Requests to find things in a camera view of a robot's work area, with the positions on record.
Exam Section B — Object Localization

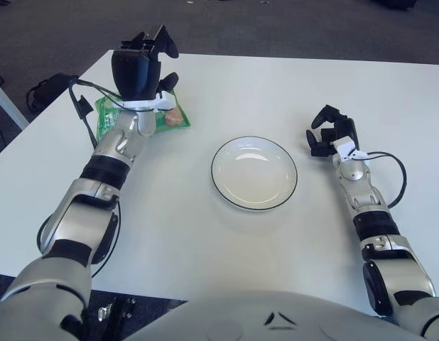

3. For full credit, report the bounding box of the grey robot torso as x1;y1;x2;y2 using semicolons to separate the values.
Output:
125;290;423;341

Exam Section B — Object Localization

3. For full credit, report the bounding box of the white plate with black rim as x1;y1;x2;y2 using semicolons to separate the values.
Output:
210;136;298;213

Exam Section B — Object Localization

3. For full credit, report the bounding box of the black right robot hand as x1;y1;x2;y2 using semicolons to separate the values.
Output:
305;104;357;158

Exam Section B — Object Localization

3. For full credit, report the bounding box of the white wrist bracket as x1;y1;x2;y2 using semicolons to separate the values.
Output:
116;90;178;114
331;137;370;163

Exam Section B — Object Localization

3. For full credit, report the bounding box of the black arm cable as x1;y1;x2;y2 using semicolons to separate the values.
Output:
364;151;408;209
36;78;121;278

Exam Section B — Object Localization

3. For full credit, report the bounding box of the white table leg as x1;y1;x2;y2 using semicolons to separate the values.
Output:
0;76;31;131

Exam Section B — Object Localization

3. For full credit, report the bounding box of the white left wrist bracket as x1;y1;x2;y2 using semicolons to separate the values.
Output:
116;90;178;114

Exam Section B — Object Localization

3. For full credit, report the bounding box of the black bag on floor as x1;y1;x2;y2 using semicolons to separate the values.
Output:
26;73;80;114

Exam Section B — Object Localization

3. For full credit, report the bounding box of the black robot stand bracket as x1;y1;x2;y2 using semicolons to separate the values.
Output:
97;296;139;324

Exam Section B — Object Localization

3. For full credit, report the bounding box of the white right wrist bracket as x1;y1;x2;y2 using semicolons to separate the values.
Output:
331;137;370;163

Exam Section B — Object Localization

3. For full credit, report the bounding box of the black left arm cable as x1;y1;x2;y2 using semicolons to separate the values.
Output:
36;78;121;278

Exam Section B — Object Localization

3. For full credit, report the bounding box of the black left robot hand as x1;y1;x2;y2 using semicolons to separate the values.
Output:
110;23;180;102

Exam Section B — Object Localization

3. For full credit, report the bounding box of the green potato chip bag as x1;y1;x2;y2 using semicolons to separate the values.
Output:
94;88;192;141

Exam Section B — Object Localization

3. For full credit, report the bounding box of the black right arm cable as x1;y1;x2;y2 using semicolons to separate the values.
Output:
364;151;408;209

